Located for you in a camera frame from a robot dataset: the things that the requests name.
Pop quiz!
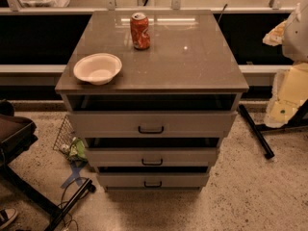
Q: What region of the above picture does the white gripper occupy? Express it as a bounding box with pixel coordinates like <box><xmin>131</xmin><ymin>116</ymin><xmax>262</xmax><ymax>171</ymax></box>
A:
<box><xmin>264</xmin><ymin>63</ymin><xmax>308</xmax><ymax>128</ymax></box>

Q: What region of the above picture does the grey drawer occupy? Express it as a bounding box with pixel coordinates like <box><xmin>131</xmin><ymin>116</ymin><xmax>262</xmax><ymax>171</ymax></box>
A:
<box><xmin>97</xmin><ymin>173</ymin><xmax>209</xmax><ymax>190</ymax></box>
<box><xmin>68</xmin><ymin>111</ymin><xmax>237</xmax><ymax>138</ymax></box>
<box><xmin>85</xmin><ymin>147</ymin><xmax>218</xmax><ymax>167</ymax></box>

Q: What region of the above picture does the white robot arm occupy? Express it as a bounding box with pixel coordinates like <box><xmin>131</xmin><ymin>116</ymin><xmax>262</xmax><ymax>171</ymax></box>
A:
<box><xmin>263</xmin><ymin>0</ymin><xmax>308</xmax><ymax>128</ymax></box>

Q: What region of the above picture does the grey drawer cabinet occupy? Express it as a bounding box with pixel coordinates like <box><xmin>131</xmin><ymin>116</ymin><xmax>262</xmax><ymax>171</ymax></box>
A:
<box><xmin>54</xmin><ymin>9</ymin><xmax>250</xmax><ymax>193</ymax></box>

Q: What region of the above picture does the black metal stand right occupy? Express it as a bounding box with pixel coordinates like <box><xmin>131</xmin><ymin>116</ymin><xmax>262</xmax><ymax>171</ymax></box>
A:
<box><xmin>238</xmin><ymin>100</ymin><xmax>308</xmax><ymax>160</ymax></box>

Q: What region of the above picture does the orange soda can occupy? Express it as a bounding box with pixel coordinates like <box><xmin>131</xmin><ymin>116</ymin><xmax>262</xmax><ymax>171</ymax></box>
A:
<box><xmin>130</xmin><ymin>13</ymin><xmax>150</xmax><ymax>50</ymax></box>

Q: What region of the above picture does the white paper bowl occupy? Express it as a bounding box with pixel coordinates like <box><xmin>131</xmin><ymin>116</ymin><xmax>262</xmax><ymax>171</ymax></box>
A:
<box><xmin>73</xmin><ymin>53</ymin><xmax>122</xmax><ymax>86</ymax></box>

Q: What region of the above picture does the green crumpled packet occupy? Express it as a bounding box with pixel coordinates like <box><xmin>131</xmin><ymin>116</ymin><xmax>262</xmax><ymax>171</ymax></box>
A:
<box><xmin>60</xmin><ymin>137</ymin><xmax>88</xmax><ymax>162</ymax></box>

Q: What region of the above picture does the black chair left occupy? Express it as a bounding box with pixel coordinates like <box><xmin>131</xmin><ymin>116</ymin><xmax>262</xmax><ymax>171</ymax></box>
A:
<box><xmin>0</xmin><ymin>100</ymin><xmax>96</xmax><ymax>231</ymax></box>

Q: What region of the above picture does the metal window railing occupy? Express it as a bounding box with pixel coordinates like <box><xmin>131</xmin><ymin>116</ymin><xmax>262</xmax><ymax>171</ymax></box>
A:
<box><xmin>0</xmin><ymin>0</ymin><xmax>308</xmax><ymax>16</ymax></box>

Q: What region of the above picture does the black white sneaker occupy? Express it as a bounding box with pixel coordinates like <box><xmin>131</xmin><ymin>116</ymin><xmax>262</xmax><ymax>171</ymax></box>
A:
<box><xmin>0</xmin><ymin>208</ymin><xmax>18</xmax><ymax>230</ymax></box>

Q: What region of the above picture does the wire mesh basket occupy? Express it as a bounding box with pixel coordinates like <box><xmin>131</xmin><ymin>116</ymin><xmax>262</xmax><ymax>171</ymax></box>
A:
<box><xmin>53</xmin><ymin>116</ymin><xmax>75</xmax><ymax>151</ymax></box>

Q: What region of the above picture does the black floor cable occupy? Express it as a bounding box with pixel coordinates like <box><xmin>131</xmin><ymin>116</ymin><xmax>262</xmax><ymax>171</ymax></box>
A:
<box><xmin>57</xmin><ymin>176</ymin><xmax>91</xmax><ymax>231</ymax></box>

